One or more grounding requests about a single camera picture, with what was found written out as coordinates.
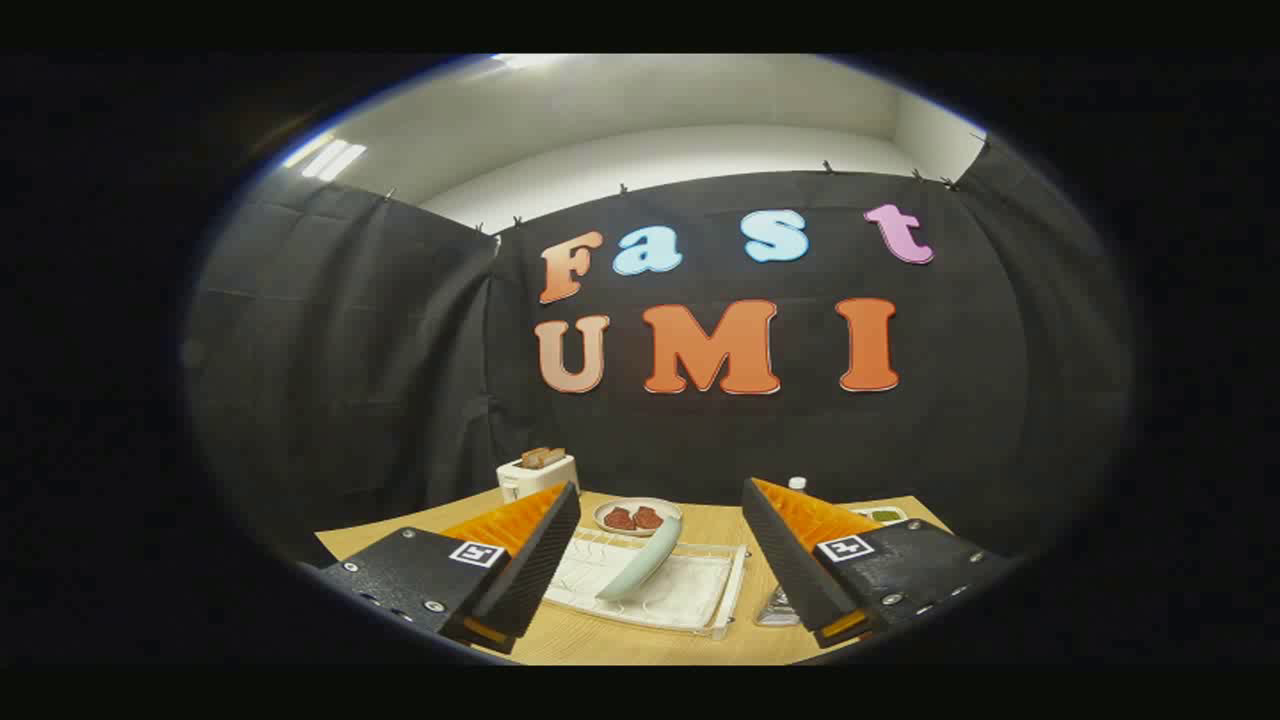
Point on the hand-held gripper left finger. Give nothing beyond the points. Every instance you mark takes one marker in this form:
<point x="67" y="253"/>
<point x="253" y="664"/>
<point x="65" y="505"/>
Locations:
<point x="545" y="550"/>

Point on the red raw steak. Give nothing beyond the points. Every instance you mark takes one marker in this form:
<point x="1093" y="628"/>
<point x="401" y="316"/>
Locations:
<point x="648" y="518"/>
<point x="619" y="519"/>

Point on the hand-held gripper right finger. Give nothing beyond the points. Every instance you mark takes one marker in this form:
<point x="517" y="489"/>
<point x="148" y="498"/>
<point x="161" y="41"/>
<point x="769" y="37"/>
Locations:
<point x="785" y="560"/>

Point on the pale green plate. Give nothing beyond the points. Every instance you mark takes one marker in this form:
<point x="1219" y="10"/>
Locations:
<point x="645" y="565"/>

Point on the beige round plate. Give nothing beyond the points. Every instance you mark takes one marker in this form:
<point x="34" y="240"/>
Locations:
<point x="637" y="502"/>

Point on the white divided condiment dish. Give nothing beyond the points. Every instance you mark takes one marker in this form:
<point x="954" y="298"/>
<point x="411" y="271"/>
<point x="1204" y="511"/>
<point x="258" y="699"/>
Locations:
<point x="885" y="515"/>

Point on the white toaster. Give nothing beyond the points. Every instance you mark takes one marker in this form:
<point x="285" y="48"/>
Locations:
<point x="530" y="478"/>

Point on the ceiling light panel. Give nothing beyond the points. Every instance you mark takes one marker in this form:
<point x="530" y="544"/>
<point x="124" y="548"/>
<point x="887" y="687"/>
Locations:
<point x="330" y="160"/>

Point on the brown toast slice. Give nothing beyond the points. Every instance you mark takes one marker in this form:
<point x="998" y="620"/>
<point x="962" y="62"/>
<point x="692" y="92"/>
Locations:
<point x="532" y="459"/>
<point x="554" y="455"/>

